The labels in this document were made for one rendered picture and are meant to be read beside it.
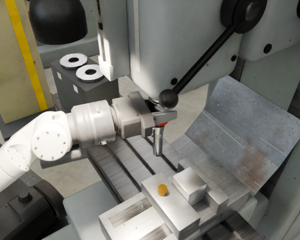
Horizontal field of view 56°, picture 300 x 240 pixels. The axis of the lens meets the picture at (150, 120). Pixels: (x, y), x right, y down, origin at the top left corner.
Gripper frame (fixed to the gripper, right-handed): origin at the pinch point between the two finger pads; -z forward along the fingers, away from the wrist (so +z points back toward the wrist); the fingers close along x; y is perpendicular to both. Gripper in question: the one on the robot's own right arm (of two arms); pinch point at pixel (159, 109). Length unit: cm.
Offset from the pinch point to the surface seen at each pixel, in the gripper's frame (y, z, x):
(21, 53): 62, 44, 166
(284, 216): 50, -43, -12
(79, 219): 35.7, 22.7, 1.6
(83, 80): 7.9, 12.8, 29.5
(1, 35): 46, 53, 164
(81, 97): 13.1, 14.5, 28.3
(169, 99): -14.9, 4.7, -15.5
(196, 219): 16.6, -2.1, -18.4
